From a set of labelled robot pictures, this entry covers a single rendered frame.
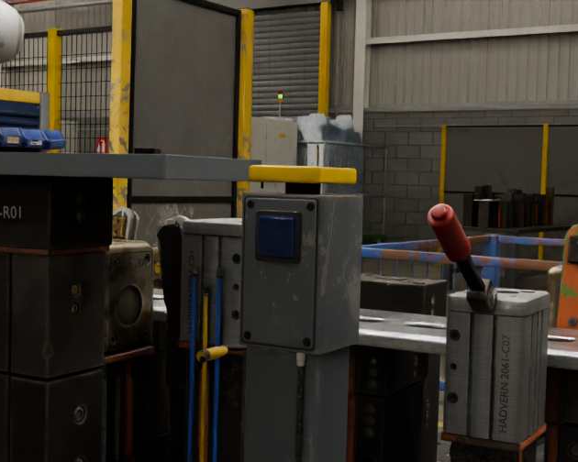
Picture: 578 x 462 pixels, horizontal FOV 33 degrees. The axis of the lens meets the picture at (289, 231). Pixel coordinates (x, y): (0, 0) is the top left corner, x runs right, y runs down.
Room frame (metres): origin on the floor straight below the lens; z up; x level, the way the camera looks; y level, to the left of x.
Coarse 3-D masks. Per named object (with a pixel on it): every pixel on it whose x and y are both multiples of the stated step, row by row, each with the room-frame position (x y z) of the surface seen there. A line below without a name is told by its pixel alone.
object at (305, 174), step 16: (256, 176) 0.70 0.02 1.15; (272, 176) 0.69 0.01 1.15; (288, 176) 0.68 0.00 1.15; (304, 176) 0.68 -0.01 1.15; (320, 176) 0.67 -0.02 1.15; (336, 176) 0.69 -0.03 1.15; (352, 176) 0.71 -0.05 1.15; (288, 192) 0.70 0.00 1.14; (304, 192) 0.70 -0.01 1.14; (320, 192) 0.71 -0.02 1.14
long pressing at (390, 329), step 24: (360, 312) 1.11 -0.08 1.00; (384, 312) 1.11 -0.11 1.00; (360, 336) 0.95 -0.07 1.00; (384, 336) 0.94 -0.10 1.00; (408, 336) 0.93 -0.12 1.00; (432, 336) 0.92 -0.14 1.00; (552, 336) 0.97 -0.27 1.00; (576, 336) 0.97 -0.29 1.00; (552, 360) 0.86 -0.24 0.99; (576, 360) 0.85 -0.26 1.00
